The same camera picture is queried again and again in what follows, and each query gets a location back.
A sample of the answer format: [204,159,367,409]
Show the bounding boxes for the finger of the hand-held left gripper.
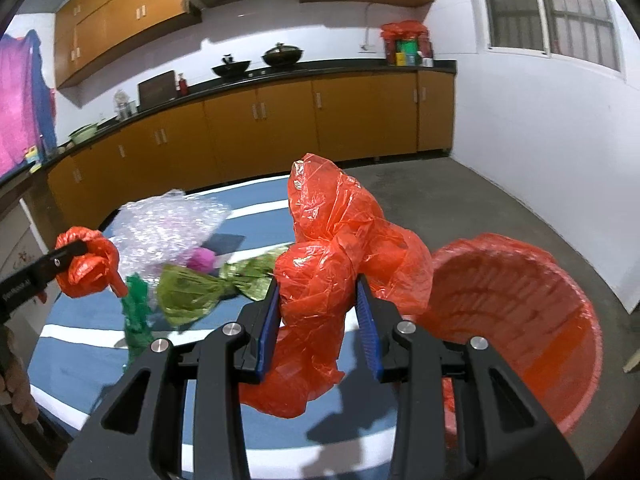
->
[42,240,89,274]

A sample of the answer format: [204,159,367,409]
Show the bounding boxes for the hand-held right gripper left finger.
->
[55,275,281,480]

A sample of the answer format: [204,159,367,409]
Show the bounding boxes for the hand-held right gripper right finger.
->
[355,275,586,480]

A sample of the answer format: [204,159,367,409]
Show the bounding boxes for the knotted red plastic bag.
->
[54,226,129,301]

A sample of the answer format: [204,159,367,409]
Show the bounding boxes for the large red plastic bag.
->
[240,152,434,419]

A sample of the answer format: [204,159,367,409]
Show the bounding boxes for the clear bubble wrap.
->
[107,189,232,281]

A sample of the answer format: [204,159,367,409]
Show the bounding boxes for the red-lined trash bin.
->
[407,232,604,452]

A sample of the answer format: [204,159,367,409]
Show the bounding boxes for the person's left hand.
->
[0,327,39,426]

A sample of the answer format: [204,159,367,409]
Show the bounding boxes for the green foil wrapper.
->
[156,247,289,332]

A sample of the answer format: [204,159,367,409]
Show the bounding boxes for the pink crumpled paper ball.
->
[186,247,217,272]

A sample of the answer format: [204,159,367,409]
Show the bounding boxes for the dark flat packet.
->
[202,232,246,256]

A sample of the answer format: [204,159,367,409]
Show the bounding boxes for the blue white-striped table cover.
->
[27,175,451,480]

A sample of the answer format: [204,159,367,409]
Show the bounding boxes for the green crepe paper strip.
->
[122,272,162,367]

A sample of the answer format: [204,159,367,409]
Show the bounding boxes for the colourful packet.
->
[22,145,44,174]

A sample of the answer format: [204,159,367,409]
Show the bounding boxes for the green bowl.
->
[68,124,99,145]

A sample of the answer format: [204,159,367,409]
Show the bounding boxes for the blue hanging cloth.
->
[25,30,59,157]

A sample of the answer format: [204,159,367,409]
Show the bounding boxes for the pink hanging cloth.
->
[0,35,44,177]

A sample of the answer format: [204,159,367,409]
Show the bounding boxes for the glass jar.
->
[114,89,137,120]

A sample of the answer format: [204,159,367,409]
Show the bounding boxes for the brown box on counter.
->
[137,71,177,107]

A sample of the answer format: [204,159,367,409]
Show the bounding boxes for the orange lower kitchen cabinets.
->
[47,70,456,221]

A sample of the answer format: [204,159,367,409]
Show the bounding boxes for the open black wok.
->
[211,54,252,79]

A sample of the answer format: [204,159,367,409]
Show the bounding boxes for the black kitchen countertop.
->
[30,60,458,172]

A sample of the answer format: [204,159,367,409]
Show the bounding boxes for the black wok with lid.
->
[261,42,305,68]

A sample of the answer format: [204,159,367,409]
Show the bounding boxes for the green box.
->
[395,40,419,66]

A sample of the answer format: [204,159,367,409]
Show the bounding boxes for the red bag on counter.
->
[380,21,434,66]

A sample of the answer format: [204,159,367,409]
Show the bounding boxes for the barred window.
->
[475,0,627,79]

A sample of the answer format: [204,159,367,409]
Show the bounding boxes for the long orange wall cabinets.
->
[54,0,203,90]

